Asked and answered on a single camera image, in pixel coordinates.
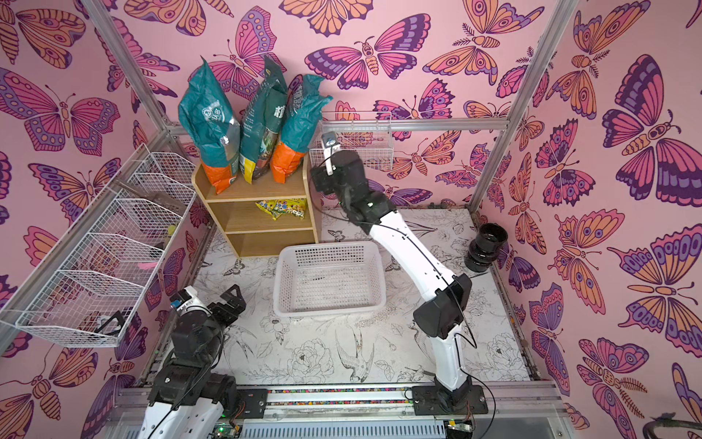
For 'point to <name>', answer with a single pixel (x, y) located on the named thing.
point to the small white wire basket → (370, 133)
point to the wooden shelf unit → (264, 219)
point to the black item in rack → (112, 326)
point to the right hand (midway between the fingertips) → (326, 160)
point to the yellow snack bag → (277, 207)
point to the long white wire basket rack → (86, 292)
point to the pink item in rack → (147, 265)
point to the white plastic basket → (326, 277)
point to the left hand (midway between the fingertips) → (233, 290)
